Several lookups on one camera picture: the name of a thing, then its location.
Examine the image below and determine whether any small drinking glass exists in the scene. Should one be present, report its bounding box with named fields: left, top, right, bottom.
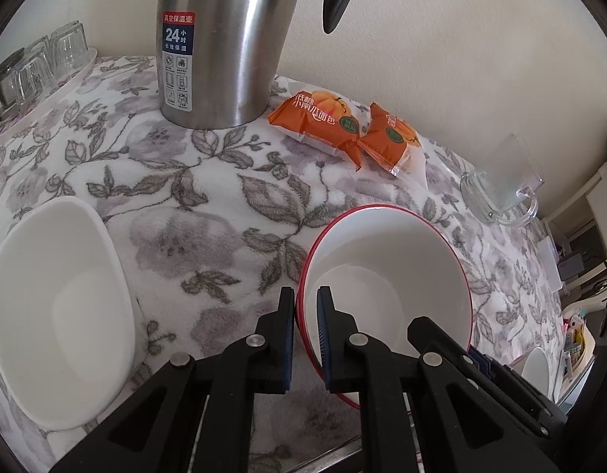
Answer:
left=49, top=20, right=90, bottom=74
left=17, top=39, right=55, bottom=104

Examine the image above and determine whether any floral grey tablecloth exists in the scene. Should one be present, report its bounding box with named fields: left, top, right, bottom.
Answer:
left=0, top=54, right=565, bottom=473

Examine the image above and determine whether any white square bowl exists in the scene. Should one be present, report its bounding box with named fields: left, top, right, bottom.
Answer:
left=0, top=196, right=136, bottom=429

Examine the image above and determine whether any small floral bowl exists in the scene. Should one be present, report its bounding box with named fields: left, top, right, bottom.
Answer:
left=521, top=347, right=551, bottom=400

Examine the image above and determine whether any orange snack packet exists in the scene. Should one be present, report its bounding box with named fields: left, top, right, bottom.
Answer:
left=357, top=102, right=428, bottom=190
left=268, top=88, right=370, bottom=171

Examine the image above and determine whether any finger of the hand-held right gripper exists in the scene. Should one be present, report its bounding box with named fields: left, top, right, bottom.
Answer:
left=468, top=347, right=566, bottom=429

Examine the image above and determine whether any glass teapot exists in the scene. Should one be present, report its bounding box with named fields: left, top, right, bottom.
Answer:
left=0, top=49, right=25, bottom=119

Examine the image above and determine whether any stainless steel thermos jug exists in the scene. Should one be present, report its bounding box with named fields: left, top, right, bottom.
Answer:
left=156, top=0, right=366, bottom=129

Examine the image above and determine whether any clear glass mug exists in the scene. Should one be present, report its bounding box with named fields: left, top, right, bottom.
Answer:
left=460, top=133, right=545, bottom=228

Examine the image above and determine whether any pale plastic tray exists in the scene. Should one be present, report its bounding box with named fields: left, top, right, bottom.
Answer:
left=0, top=47, right=99, bottom=146

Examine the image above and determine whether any strawberry print bowl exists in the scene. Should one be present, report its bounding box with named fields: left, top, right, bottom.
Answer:
left=294, top=204, right=474, bottom=411

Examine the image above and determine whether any white wooden chair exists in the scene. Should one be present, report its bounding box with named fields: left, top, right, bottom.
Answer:
left=545, top=160, right=607, bottom=277

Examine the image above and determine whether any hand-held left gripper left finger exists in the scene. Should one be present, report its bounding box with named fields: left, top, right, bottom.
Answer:
left=49, top=286, right=297, bottom=473

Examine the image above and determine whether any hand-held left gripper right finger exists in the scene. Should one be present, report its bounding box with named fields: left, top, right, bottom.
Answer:
left=316, top=286, right=570, bottom=473

